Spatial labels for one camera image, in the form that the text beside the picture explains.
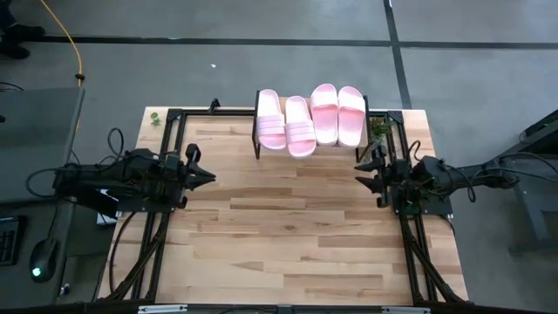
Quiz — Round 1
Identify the green potted plant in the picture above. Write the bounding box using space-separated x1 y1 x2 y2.
368 115 393 152

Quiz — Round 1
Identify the person's shoe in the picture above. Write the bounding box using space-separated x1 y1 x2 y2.
0 43 31 60
0 24 45 44

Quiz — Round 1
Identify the wooden shelf black frame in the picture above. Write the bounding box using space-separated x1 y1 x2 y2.
251 89 372 163

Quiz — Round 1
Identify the yellow cable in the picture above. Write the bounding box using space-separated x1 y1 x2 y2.
39 0 85 86

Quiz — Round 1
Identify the pink rubber slide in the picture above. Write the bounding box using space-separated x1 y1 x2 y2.
255 88 288 151
310 83 340 147
284 95 317 159
337 85 367 149

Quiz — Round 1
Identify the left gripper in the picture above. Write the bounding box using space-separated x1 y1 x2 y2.
163 142 217 209

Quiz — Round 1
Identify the black aluminium table frame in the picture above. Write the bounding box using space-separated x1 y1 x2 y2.
98 98 470 306

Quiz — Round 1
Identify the silver metal bracket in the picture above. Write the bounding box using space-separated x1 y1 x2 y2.
138 304 188 314
381 306 432 314

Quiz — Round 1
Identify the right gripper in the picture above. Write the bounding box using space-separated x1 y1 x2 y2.
353 146 400 208

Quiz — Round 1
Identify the grey side desk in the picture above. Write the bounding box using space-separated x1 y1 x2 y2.
0 85 117 306

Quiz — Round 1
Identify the dark metal stand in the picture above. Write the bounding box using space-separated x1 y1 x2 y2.
505 108 558 254

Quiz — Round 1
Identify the black computer mouse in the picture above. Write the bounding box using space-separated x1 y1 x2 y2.
29 237 60 283

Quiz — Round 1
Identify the black keyboard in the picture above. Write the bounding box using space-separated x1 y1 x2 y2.
0 215 25 267

